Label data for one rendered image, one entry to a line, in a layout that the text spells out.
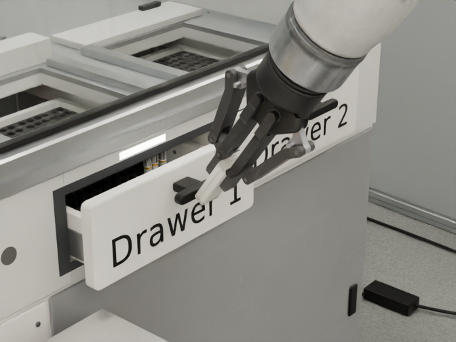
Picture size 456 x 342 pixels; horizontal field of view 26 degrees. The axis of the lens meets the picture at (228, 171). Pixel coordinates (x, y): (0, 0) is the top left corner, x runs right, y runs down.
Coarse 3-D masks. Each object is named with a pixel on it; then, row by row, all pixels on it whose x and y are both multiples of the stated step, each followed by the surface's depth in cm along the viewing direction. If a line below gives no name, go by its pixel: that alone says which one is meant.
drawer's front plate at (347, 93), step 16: (352, 80) 153; (336, 96) 151; (352, 96) 154; (240, 112) 135; (336, 112) 152; (352, 112) 156; (256, 128) 137; (336, 128) 153; (352, 128) 157; (272, 144) 141; (320, 144) 151; (256, 160) 139; (288, 160) 145
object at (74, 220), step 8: (184, 144) 134; (192, 144) 134; (168, 152) 137; (176, 152) 136; (184, 152) 135; (168, 160) 137; (72, 208) 116; (72, 216) 115; (80, 216) 114; (72, 224) 115; (80, 224) 114; (72, 232) 116; (80, 232) 115; (72, 240) 116; (80, 240) 115; (72, 248) 117; (80, 248) 115; (72, 256) 118; (80, 256) 116
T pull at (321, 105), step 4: (328, 100) 144; (332, 100) 144; (336, 100) 144; (320, 104) 142; (324, 104) 142; (328, 104) 143; (332, 104) 144; (336, 104) 144; (316, 108) 141; (320, 108) 141; (324, 108) 142; (328, 108) 143; (332, 108) 144; (312, 112) 140; (316, 112) 141; (320, 112) 142; (324, 112) 142; (312, 116) 140; (316, 116) 141
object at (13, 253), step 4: (8, 248) 109; (12, 248) 110; (4, 252) 109; (8, 252) 110; (12, 252) 110; (16, 252) 110; (4, 256) 109; (8, 256) 110; (12, 256) 110; (4, 260) 109; (8, 260) 110; (12, 260) 110; (4, 264) 110; (8, 264) 110
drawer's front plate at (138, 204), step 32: (192, 160) 121; (128, 192) 113; (160, 192) 118; (224, 192) 128; (96, 224) 110; (128, 224) 115; (192, 224) 124; (96, 256) 112; (160, 256) 121; (96, 288) 113
